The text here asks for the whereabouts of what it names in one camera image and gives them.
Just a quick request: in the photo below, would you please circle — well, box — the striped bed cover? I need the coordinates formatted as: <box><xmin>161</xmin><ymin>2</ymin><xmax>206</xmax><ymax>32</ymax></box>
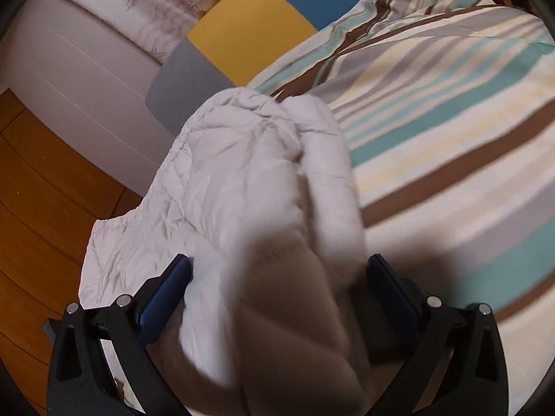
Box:
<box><xmin>249</xmin><ymin>0</ymin><xmax>555</xmax><ymax>416</ymax></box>

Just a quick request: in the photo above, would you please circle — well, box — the grey quilted duvet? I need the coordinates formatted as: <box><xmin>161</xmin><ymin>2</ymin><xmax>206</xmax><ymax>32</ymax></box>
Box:
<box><xmin>78</xmin><ymin>87</ymin><xmax>391</xmax><ymax>416</ymax></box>

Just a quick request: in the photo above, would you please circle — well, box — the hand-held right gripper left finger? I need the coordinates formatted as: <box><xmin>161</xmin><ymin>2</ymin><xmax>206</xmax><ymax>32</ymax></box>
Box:
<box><xmin>47</xmin><ymin>253</ymin><xmax>194</xmax><ymax>416</ymax></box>

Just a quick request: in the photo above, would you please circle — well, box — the wooden wardrobe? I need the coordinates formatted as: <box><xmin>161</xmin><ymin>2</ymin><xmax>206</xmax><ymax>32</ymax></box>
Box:
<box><xmin>0</xmin><ymin>89</ymin><xmax>144</xmax><ymax>416</ymax></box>

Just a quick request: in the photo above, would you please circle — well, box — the grey yellow blue headboard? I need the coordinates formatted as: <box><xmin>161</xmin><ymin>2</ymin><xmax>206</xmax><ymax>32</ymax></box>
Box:
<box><xmin>145</xmin><ymin>0</ymin><xmax>378</xmax><ymax>135</ymax></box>

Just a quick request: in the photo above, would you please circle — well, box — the ship print curtain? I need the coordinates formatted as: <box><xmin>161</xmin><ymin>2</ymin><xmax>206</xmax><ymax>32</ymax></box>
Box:
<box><xmin>41</xmin><ymin>0</ymin><xmax>222</xmax><ymax>63</ymax></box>

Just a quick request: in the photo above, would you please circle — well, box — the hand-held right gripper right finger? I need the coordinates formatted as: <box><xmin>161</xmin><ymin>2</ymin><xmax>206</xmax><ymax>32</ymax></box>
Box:
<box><xmin>366</xmin><ymin>255</ymin><xmax>508</xmax><ymax>416</ymax></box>

